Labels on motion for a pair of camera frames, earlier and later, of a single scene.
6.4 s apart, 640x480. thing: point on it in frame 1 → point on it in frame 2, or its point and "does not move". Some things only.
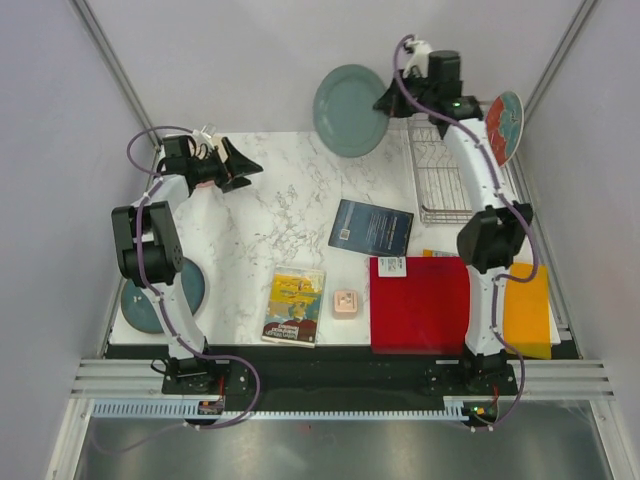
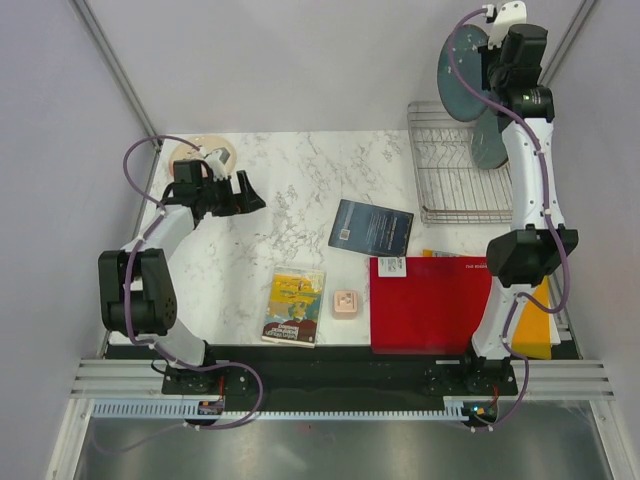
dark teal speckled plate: [139, 310] → [467, 60]
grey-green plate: [345, 119] → [488, 148]
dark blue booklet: [371, 228] does not move
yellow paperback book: [295, 306] does not move
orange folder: [527, 318] does not move
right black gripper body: [416, 83] → [493, 71]
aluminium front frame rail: [550, 378] does not move
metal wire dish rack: [445, 195] does not move
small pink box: [345, 304] does not move
